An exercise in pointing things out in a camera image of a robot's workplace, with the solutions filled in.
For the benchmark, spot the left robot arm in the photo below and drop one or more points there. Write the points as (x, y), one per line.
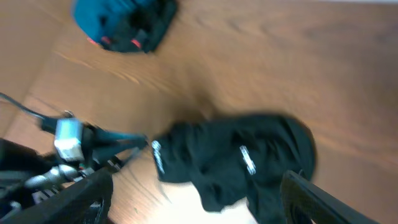
(22, 163)

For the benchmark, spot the blue polo shirt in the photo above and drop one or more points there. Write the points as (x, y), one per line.
(98, 18)

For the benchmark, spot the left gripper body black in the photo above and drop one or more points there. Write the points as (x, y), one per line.
(88, 166)

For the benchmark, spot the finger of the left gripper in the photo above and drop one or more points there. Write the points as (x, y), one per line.
(103, 137)
(102, 155)

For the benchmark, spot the black t-shirt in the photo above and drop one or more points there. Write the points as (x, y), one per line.
(231, 158)

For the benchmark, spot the black folded garment red trim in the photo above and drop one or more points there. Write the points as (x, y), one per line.
(141, 31)

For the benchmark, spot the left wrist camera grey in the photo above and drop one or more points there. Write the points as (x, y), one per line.
(68, 136)

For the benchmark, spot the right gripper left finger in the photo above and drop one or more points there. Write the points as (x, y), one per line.
(86, 201)

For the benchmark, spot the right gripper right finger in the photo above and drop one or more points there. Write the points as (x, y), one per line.
(304, 202)

